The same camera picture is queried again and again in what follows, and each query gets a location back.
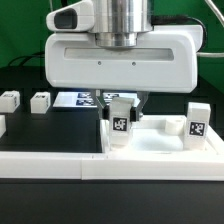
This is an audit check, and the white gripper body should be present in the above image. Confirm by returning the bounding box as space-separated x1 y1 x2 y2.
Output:
45 25 203 93

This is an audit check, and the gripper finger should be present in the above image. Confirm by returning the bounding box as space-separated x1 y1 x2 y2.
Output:
95 90 109 120
130 91 149 122

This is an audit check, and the white square tabletop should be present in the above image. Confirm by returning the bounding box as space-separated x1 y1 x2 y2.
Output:
100 115 224 156

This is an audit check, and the white sheet with tags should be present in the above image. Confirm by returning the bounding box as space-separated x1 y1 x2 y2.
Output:
53 92 139 108

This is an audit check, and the white U-shaped fence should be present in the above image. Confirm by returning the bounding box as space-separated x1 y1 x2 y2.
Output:
0 114 224 181

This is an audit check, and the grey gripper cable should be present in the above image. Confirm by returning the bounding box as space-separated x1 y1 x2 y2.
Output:
149 0 224 59

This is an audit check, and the black cable bundle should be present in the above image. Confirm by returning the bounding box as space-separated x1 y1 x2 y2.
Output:
7 51 46 67

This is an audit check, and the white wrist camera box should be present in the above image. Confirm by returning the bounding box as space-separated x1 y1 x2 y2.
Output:
46 0 95 32

